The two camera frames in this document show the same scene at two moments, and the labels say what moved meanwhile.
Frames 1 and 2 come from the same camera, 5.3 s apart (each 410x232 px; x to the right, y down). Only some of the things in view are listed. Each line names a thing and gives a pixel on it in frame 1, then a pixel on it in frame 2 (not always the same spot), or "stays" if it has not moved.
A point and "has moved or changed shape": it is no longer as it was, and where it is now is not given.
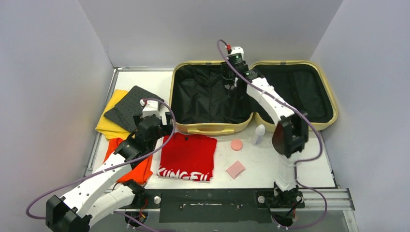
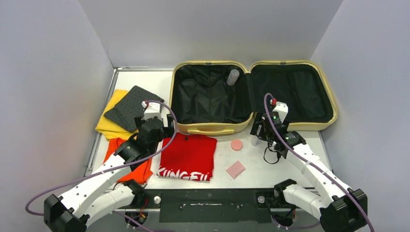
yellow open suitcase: (200, 104) stays
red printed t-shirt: (188, 156) stays
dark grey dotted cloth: (124, 112) stays
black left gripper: (166, 130) stays
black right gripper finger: (227, 80) -> (257, 127)
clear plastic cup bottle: (229, 87) has moved or changed shape
